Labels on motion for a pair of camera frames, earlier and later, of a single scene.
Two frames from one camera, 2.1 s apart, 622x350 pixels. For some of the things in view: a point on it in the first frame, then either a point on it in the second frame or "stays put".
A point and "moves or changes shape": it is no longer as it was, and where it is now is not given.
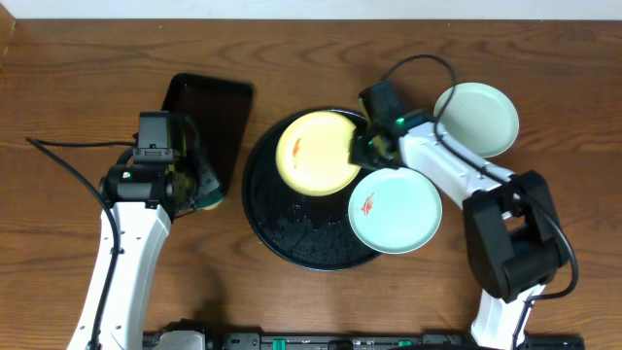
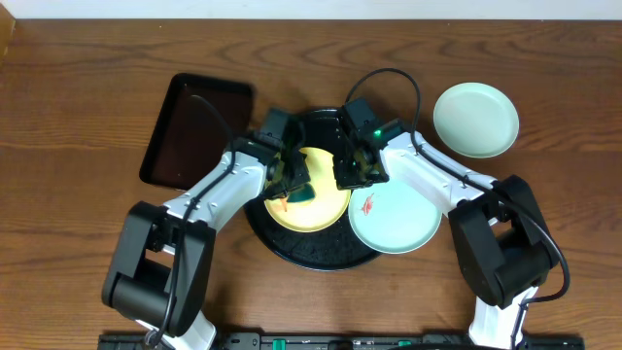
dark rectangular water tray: [221, 108] stays put
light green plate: [395, 211] stays put
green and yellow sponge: [209, 200] moves or changes shape
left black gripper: [205, 176] to [293, 171]
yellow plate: [313, 154] moves or changes shape
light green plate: [479, 117] stays put
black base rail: [228, 340] stays put
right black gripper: [358, 157] to [343, 180]
